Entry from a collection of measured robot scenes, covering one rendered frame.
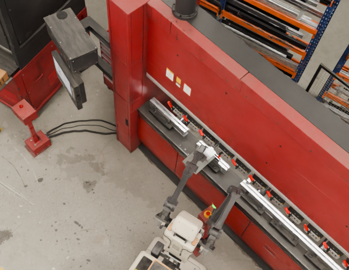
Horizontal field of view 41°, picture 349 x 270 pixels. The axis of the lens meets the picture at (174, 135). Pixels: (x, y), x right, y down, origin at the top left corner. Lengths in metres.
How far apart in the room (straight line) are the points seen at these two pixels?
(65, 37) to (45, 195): 2.08
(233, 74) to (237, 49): 0.22
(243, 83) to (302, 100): 0.42
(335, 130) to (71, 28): 2.21
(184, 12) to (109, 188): 2.49
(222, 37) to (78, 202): 2.65
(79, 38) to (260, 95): 1.56
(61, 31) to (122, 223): 2.22
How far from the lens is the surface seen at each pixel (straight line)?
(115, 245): 5.15
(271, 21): 5.40
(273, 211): 4.40
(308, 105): 3.35
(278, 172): 3.81
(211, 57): 3.44
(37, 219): 5.33
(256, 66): 3.44
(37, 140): 5.54
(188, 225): 3.77
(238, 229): 4.88
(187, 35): 3.52
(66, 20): 4.10
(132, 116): 4.84
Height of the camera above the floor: 4.95
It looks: 61 degrees down
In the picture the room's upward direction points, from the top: 8 degrees clockwise
